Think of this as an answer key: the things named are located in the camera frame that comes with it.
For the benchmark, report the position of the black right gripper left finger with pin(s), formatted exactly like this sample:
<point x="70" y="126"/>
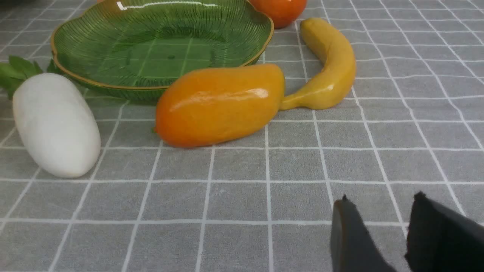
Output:
<point x="352" y="248"/>

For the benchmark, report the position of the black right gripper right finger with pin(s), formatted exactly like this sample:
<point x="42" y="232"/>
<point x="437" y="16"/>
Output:
<point x="442" y="240"/>

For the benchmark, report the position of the yellow banana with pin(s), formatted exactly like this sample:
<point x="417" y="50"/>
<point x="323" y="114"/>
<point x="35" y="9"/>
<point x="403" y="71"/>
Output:
<point x="331" y="85"/>

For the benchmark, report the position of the orange mango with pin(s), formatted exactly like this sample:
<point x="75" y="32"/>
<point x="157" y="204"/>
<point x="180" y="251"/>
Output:
<point x="215" y="105"/>

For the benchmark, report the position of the orange persimmon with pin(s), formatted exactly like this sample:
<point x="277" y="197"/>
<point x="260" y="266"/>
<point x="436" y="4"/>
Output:
<point x="282" y="12"/>

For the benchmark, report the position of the white radish with leaves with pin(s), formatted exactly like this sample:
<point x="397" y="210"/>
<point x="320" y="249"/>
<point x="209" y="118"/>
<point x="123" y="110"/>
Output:
<point x="53" y="120"/>

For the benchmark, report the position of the green glass leaf plate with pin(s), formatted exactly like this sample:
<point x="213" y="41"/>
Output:
<point x="135" y="49"/>

